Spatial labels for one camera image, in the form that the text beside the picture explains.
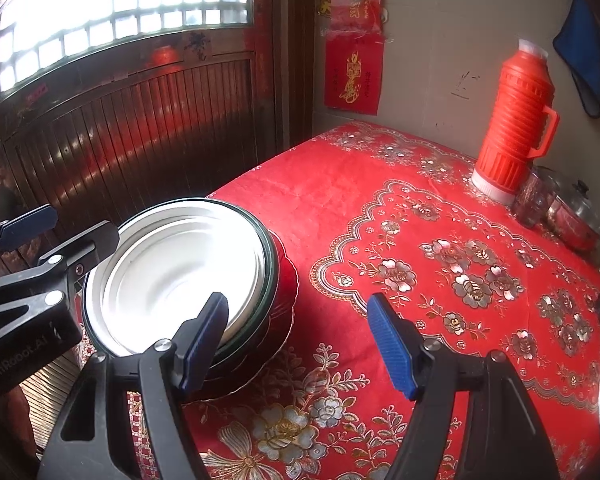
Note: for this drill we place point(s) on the clear glass cup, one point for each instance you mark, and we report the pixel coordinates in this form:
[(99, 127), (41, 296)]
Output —
[(530, 205)]

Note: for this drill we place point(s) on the red glass ribbed bowl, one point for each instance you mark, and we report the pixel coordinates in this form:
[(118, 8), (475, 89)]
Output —
[(286, 280)]

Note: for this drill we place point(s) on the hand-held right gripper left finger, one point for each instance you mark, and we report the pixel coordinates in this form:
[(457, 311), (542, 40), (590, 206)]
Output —
[(202, 345)]

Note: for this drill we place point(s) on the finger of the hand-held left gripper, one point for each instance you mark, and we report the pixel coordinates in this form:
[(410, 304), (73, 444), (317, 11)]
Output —
[(90, 245), (25, 225)]

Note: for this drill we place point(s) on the dark wooden door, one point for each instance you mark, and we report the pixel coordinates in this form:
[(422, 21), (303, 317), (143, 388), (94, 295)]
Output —
[(155, 125)]

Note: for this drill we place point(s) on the red floral tablecloth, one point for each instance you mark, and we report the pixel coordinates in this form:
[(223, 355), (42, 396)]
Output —
[(380, 210)]

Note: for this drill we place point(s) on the window with grid panes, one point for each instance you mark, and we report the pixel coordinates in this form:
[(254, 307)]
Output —
[(105, 10)]

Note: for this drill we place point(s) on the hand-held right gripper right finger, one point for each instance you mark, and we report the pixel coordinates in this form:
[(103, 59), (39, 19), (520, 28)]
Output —
[(392, 345)]

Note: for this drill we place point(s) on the red glass flower plate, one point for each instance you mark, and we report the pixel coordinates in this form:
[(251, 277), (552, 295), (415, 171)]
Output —
[(250, 370)]

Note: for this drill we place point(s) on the red thermos flask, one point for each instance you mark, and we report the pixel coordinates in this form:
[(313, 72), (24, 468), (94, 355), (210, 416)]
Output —
[(510, 125)]

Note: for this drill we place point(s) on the blue cloth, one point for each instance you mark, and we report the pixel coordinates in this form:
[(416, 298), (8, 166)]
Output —
[(580, 50)]

